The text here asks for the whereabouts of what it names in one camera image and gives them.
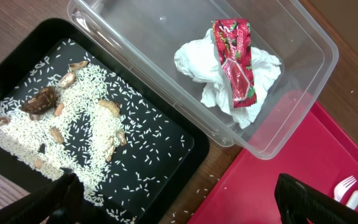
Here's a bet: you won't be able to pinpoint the white napkin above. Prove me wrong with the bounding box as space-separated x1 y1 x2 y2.
174 29 281 129

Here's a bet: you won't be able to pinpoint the spilled rice and peanut shells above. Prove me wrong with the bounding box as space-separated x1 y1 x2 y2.
0 38 193 223

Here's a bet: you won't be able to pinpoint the white plastic fork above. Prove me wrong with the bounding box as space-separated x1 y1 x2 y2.
334 175 357 202

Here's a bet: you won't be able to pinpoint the clear plastic bin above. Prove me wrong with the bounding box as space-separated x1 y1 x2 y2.
68 0 339 159

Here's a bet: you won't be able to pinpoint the red serving tray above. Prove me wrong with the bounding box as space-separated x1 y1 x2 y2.
189 103 358 223

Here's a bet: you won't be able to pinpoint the white plastic spoon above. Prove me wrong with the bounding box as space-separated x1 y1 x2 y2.
346 190 358 210

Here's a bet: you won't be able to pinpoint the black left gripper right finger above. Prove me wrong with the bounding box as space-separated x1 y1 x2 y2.
274 173 358 224

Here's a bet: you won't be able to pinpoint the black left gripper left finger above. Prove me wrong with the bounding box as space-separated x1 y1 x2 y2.
0 172 85 224

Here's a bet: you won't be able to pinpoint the red snack wrapper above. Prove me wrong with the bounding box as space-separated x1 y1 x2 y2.
212 19 257 108

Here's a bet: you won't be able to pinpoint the black plastic tray bin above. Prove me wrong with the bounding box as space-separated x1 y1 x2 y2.
0 19 209 223

